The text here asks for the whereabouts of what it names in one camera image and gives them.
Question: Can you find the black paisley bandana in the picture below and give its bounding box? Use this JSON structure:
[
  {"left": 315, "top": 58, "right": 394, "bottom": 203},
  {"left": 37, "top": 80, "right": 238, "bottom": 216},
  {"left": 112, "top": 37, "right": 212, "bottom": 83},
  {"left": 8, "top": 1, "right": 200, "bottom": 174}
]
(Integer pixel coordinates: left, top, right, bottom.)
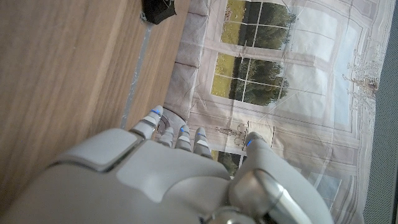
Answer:
[{"left": 142, "top": 0, "right": 177, "bottom": 25}]

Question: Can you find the grey tape strip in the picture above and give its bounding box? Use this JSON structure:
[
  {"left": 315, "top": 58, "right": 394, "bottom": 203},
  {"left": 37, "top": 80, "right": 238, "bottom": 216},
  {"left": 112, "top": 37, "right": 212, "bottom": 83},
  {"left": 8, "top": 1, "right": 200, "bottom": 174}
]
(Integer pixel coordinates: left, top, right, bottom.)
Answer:
[{"left": 120, "top": 23, "right": 154, "bottom": 129}]

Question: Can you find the printed window backdrop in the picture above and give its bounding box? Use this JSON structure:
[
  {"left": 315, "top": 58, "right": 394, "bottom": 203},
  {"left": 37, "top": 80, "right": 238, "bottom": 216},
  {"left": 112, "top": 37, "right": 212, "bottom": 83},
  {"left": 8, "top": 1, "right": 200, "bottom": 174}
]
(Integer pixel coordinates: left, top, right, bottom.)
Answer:
[{"left": 163, "top": 0, "right": 396, "bottom": 224}]

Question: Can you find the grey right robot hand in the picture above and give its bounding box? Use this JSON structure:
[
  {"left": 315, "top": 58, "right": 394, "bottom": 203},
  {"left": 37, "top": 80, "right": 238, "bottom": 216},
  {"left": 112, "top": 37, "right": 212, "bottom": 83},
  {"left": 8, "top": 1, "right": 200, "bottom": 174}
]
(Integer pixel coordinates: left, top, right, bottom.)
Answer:
[{"left": 0, "top": 105, "right": 335, "bottom": 224}]

